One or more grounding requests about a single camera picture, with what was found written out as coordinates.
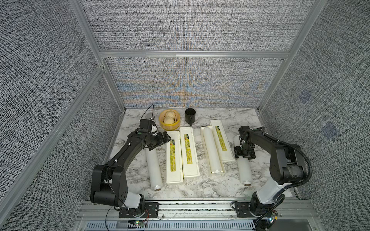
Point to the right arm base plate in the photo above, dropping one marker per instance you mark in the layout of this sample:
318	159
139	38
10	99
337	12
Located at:
249	210

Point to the small silver lidded jar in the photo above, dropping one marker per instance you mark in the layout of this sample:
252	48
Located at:
149	116

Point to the white wrap dispenser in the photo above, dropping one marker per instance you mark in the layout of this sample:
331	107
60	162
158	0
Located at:
189	153
222	144
174	167

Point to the black cup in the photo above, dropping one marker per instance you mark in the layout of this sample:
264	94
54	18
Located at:
190	116

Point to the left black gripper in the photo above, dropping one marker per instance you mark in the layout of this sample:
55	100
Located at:
160	140

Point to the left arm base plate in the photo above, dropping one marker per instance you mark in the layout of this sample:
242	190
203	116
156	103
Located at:
146	210

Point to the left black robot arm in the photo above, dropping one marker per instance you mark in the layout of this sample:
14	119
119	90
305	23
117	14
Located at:
109	184

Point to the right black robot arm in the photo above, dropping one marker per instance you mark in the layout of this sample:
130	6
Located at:
289	167

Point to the yellow bowl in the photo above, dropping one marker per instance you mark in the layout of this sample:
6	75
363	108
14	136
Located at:
170	127

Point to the aluminium front rail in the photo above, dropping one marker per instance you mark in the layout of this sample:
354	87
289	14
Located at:
200	214

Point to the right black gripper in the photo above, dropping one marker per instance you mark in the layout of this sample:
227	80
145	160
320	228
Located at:
249	155

